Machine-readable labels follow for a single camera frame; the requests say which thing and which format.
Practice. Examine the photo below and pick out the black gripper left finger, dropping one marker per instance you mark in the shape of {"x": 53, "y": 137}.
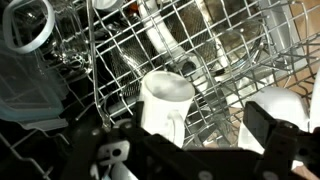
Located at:
{"x": 133, "y": 156}

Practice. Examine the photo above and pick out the glass container with teal rim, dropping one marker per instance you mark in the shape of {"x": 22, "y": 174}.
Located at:
{"x": 33, "y": 100}

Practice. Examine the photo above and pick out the clear round glass lid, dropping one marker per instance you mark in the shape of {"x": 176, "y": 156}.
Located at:
{"x": 240, "y": 43}

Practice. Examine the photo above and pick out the glass bowl with white rim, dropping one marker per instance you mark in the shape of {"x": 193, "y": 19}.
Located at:
{"x": 50, "y": 26}

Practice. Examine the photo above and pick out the white ceramic mug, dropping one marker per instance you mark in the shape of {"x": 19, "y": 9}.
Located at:
{"x": 163, "y": 110}

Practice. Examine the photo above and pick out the metal spoon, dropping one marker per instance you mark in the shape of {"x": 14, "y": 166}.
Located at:
{"x": 95, "y": 66}

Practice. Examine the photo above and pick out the clear drinking glass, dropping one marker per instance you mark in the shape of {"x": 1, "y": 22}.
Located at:
{"x": 71, "y": 40}

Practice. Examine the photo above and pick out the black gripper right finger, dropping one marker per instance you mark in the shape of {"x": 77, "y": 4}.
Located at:
{"x": 286, "y": 153}

